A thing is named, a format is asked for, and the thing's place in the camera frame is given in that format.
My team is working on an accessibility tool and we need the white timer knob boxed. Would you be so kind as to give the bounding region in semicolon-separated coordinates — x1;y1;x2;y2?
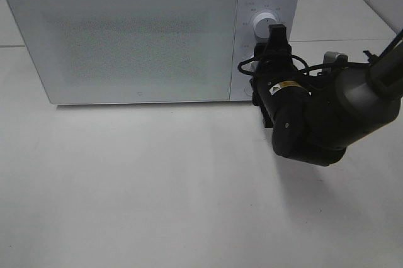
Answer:
246;60;259;72

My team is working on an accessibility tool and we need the round white door button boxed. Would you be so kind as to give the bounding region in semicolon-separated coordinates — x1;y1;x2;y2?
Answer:
244;84;253;97

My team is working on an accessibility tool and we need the white microwave door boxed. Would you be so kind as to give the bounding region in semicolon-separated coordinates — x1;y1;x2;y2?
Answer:
7;0;237;104

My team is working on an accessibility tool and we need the upper white power knob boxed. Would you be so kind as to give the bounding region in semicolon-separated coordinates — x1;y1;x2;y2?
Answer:
253;11;278;39

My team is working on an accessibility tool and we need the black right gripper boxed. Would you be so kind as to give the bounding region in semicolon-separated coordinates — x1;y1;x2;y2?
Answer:
251;24;299;92

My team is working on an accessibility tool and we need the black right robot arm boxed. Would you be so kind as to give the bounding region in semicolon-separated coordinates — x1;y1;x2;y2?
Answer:
250;25;402;166

